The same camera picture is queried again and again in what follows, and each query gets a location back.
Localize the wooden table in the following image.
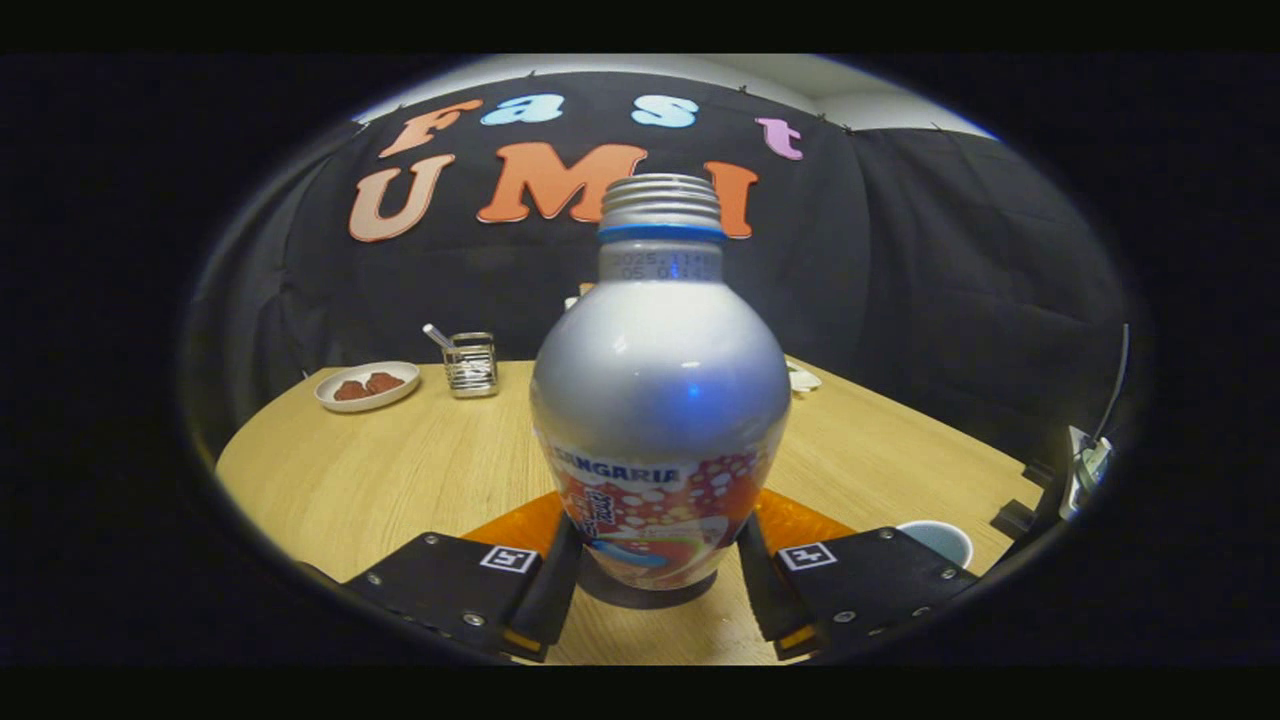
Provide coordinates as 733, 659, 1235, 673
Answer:
215, 355, 1046, 666

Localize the silver juice bottle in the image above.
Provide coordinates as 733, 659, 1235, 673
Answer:
529, 173, 792, 592

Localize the white cup with blue inside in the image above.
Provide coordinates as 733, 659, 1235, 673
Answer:
897, 520, 974, 569

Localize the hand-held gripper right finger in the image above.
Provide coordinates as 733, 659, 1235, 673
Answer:
737, 488, 981, 661

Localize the thin dark cable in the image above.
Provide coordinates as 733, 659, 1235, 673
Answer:
1095, 322, 1131, 446

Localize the metal wire holder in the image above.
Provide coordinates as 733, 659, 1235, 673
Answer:
443, 332, 500, 399

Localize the white plate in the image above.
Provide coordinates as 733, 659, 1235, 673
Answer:
314, 361, 422, 413

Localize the dark brown round coaster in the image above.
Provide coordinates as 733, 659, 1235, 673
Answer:
575, 565, 719, 610

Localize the white device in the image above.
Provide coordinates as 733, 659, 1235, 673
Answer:
1060, 425, 1116, 521

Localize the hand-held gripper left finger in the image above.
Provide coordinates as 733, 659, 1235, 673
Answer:
340, 490, 586, 663

